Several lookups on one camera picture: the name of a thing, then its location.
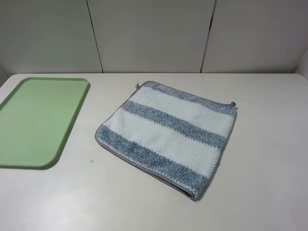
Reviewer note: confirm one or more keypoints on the blue white striped towel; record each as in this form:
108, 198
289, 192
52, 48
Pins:
174, 136

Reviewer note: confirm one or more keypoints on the green plastic tray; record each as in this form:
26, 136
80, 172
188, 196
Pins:
36, 119

